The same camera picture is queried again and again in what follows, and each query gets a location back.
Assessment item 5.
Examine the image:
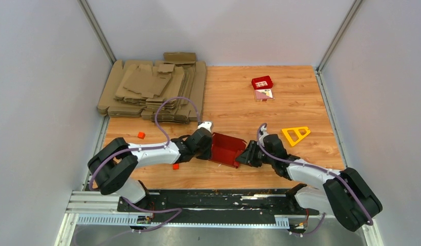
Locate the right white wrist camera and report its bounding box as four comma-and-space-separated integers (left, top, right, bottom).
258, 126, 269, 138

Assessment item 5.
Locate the aluminium frame rail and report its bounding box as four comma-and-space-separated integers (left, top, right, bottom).
56, 191, 381, 245

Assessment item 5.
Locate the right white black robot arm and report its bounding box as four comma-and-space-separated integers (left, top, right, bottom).
235, 134, 383, 232

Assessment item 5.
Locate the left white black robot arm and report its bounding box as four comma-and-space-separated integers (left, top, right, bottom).
87, 128, 212, 212

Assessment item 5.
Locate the red toy brick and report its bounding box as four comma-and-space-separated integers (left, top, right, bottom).
251, 75, 273, 90

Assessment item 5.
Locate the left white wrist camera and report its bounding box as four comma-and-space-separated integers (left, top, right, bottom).
197, 121, 213, 132

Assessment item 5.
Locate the stack of flat cardboard boxes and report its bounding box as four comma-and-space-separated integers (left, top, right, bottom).
96, 52, 207, 124

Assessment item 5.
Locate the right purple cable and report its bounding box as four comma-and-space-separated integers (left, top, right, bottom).
256, 122, 375, 237

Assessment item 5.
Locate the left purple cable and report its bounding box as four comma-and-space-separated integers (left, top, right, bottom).
88, 96, 202, 235

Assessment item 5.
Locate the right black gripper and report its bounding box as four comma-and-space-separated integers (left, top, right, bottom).
235, 141, 275, 168

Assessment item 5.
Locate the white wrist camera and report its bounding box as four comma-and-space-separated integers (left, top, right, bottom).
197, 121, 213, 132
258, 126, 269, 138

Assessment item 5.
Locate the purple cable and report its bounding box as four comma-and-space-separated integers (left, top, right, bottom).
88, 96, 202, 235
256, 122, 375, 237

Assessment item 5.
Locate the red paper box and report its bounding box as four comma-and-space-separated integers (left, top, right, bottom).
209, 132, 247, 169

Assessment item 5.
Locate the yellow triangular plastic piece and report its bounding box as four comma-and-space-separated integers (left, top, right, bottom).
281, 127, 311, 147

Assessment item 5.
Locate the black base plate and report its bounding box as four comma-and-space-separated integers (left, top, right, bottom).
117, 189, 321, 218

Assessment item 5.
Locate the clear card box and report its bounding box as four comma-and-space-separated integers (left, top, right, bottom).
254, 89, 274, 102

